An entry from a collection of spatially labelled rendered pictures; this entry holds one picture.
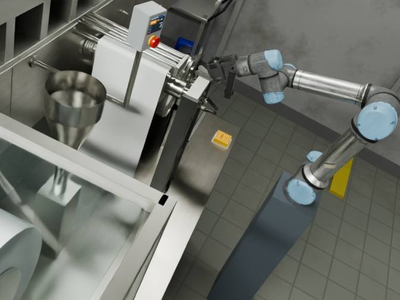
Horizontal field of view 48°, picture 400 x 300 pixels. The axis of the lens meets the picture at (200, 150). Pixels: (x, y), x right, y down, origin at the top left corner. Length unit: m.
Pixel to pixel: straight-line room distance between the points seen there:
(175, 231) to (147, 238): 0.93
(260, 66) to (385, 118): 0.46
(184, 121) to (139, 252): 0.71
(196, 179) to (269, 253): 0.57
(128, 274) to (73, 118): 0.47
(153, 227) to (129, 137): 0.87
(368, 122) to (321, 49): 2.34
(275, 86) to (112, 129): 0.61
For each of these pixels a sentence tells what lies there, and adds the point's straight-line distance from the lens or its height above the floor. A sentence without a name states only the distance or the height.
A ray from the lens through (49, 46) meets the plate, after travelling 1.41.
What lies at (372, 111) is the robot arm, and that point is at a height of 1.51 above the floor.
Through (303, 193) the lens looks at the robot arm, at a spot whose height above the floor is 1.08.
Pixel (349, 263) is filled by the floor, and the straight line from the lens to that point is 3.31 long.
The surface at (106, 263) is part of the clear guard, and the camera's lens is 0.71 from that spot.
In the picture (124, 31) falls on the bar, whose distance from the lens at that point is 1.53.
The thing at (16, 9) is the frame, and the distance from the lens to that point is 1.21.
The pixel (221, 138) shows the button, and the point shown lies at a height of 0.92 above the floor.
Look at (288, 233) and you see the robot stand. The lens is 2.08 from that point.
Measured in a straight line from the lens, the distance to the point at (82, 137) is 1.13.
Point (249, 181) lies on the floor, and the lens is 3.36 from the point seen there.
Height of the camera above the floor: 2.18
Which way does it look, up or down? 40 degrees down
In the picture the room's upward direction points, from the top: 24 degrees clockwise
